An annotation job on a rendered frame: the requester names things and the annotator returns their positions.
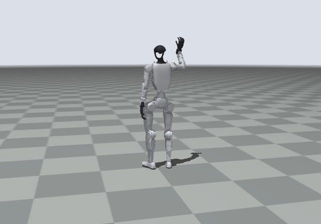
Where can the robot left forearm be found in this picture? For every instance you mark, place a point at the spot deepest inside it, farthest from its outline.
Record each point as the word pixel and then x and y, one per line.
pixel 143 94

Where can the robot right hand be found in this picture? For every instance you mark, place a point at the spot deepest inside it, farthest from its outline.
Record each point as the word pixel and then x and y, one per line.
pixel 180 44

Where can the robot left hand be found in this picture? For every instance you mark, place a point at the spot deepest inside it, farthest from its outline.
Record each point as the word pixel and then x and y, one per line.
pixel 141 110

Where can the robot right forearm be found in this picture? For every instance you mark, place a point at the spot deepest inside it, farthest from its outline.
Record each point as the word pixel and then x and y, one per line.
pixel 180 59

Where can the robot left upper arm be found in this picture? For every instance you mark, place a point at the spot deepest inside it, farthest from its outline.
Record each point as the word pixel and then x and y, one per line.
pixel 147 70

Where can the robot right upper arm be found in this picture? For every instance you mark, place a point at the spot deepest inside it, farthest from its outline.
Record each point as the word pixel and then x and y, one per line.
pixel 175 66

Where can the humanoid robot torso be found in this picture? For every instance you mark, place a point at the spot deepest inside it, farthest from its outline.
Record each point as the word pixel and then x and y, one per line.
pixel 161 80

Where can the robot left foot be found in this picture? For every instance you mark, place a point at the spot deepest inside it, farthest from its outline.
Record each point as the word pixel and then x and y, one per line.
pixel 151 165

